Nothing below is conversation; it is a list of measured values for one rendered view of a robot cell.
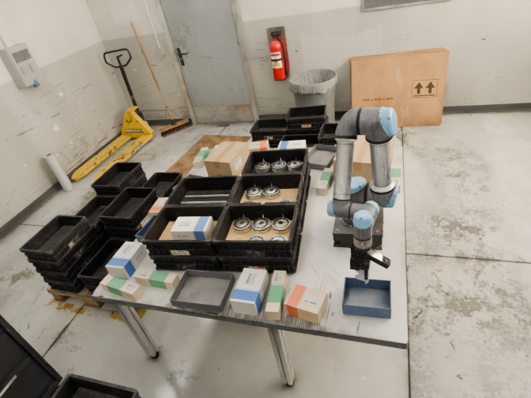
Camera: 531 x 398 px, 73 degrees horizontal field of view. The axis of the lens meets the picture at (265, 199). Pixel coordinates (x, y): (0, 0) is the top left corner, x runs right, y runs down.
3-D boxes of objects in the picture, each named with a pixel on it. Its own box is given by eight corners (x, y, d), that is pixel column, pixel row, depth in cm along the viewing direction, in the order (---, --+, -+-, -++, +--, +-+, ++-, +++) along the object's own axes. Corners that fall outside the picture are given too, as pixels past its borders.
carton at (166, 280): (181, 281, 189) (177, 274, 186) (175, 290, 185) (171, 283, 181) (144, 275, 198) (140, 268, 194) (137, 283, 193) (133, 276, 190)
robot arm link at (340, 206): (331, 106, 151) (323, 218, 159) (357, 106, 146) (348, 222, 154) (340, 108, 161) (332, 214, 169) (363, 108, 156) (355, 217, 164)
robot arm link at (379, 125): (370, 193, 187) (362, 101, 152) (400, 197, 180) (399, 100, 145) (364, 210, 180) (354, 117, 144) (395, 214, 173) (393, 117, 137)
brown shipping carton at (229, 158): (234, 181, 261) (229, 163, 252) (209, 178, 270) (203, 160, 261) (251, 160, 282) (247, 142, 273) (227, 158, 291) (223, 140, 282)
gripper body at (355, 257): (352, 260, 163) (352, 238, 157) (371, 262, 160) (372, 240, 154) (349, 271, 157) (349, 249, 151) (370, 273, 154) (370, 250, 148)
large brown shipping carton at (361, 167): (350, 155, 263) (349, 130, 251) (393, 159, 249) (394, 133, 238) (334, 185, 235) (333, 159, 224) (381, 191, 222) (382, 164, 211)
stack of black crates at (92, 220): (111, 223, 343) (95, 195, 323) (137, 226, 333) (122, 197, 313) (83, 253, 313) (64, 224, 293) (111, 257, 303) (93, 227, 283)
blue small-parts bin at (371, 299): (390, 290, 161) (390, 279, 157) (390, 319, 150) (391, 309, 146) (345, 286, 167) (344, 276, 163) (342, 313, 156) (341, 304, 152)
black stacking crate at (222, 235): (300, 220, 196) (298, 204, 189) (293, 260, 173) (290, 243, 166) (231, 221, 206) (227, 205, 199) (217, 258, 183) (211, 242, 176)
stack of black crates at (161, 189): (166, 200, 360) (155, 171, 340) (193, 200, 350) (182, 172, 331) (145, 226, 330) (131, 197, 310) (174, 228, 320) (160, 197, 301)
